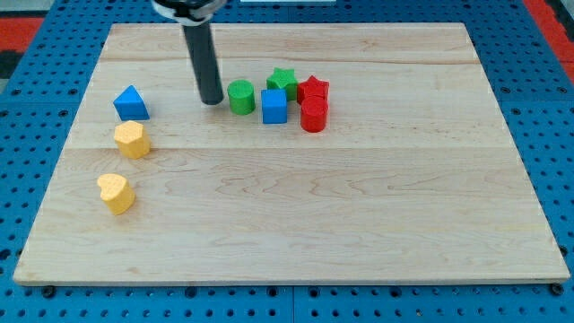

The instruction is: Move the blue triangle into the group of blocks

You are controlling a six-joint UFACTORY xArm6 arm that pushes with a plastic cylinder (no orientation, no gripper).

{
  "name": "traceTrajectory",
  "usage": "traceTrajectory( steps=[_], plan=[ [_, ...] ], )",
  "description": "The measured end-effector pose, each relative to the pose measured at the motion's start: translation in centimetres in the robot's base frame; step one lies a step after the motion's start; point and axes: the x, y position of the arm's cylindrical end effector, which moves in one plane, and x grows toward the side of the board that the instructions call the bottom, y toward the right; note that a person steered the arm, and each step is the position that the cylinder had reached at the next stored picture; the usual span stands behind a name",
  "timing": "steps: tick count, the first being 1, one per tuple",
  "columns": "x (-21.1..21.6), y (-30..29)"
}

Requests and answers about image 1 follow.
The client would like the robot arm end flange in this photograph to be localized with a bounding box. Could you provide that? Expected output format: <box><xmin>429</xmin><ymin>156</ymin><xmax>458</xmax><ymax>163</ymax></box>
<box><xmin>151</xmin><ymin>0</ymin><xmax>227</xmax><ymax>26</ymax></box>

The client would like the blue triangle block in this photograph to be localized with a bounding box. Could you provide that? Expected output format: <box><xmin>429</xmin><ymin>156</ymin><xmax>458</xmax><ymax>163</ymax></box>
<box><xmin>113</xmin><ymin>85</ymin><xmax>150</xmax><ymax>121</ymax></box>

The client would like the red cylinder block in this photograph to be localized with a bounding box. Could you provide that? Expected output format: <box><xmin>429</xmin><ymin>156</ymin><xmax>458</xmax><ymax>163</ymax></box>
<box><xmin>300</xmin><ymin>96</ymin><xmax>328</xmax><ymax>133</ymax></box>

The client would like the blue cube block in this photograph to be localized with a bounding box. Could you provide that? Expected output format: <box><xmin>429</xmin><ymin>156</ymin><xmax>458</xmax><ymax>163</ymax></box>
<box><xmin>261</xmin><ymin>89</ymin><xmax>288</xmax><ymax>124</ymax></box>

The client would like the red star block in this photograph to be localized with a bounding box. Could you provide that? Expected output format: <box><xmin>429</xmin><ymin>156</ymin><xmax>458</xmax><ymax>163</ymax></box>
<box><xmin>297</xmin><ymin>75</ymin><xmax>330</xmax><ymax>103</ymax></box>

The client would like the green star block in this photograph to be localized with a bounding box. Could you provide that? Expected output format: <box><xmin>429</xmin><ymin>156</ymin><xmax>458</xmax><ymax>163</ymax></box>
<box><xmin>265</xmin><ymin>67</ymin><xmax>299</xmax><ymax>101</ymax></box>

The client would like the green cylinder block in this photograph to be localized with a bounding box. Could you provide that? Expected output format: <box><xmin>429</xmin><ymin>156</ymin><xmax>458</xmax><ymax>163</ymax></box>
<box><xmin>227</xmin><ymin>80</ymin><xmax>256</xmax><ymax>115</ymax></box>

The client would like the light wooden board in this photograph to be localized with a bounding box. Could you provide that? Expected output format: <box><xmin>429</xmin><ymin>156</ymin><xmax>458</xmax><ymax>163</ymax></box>
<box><xmin>13</xmin><ymin>22</ymin><xmax>570</xmax><ymax>286</ymax></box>

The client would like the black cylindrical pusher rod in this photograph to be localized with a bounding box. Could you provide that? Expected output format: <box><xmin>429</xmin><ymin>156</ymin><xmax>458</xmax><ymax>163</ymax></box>
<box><xmin>183</xmin><ymin>22</ymin><xmax>224</xmax><ymax>106</ymax></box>

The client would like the yellow pentagon block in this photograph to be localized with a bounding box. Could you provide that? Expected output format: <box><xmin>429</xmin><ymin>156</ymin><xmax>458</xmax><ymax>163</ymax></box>
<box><xmin>114</xmin><ymin>120</ymin><xmax>152</xmax><ymax>159</ymax></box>

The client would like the yellow heart block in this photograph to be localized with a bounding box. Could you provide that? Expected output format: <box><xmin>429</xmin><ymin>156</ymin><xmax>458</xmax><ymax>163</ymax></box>
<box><xmin>97</xmin><ymin>173</ymin><xmax>135</xmax><ymax>215</ymax></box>

